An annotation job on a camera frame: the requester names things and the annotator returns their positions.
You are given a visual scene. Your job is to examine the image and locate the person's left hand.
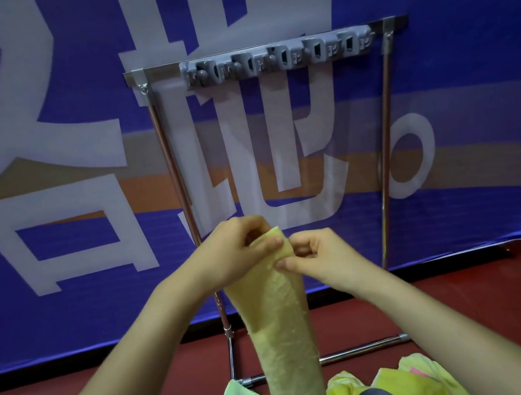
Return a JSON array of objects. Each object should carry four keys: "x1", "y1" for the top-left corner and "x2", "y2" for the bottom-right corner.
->
[{"x1": 177, "y1": 209, "x2": 292, "y2": 302}]

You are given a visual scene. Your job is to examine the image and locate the person's right hand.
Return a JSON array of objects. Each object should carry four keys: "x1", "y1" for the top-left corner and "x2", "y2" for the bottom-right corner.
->
[{"x1": 269, "y1": 218, "x2": 384, "y2": 310}]

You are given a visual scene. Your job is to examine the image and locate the pale yellow striped towel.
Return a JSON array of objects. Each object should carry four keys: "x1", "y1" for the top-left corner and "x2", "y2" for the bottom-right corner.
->
[{"x1": 216, "y1": 222, "x2": 329, "y2": 395}]

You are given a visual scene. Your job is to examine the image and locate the bright yellow towel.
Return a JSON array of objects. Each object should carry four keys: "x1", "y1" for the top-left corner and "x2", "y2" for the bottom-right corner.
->
[{"x1": 323, "y1": 353, "x2": 449, "y2": 395}]

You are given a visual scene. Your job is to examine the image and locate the pale yellow-green towel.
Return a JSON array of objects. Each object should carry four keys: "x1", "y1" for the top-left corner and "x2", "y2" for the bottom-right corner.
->
[{"x1": 397, "y1": 344, "x2": 477, "y2": 395}]

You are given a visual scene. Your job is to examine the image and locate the chrome metal rack frame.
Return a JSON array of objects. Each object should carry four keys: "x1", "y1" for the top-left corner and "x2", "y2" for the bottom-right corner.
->
[{"x1": 121, "y1": 13, "x2": 468, "y2": 395}]

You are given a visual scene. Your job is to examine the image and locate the grey clip hook bar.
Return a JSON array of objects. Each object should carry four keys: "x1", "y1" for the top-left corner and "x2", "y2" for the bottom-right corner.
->
[{"x1": 177, "y1": 23, "x2": 378, "y2": 92}]

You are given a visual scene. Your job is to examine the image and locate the person's left forearm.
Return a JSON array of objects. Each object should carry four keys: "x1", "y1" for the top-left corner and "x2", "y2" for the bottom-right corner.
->
[{"x1": 0, "y1": 268, "x2": 236, "y2": 395}]

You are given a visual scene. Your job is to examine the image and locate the person's right forearm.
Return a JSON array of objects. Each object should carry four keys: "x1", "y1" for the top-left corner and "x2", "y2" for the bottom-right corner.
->
[{"x1": 351, "y1": 241, "x2": 521, "y2": 395}]

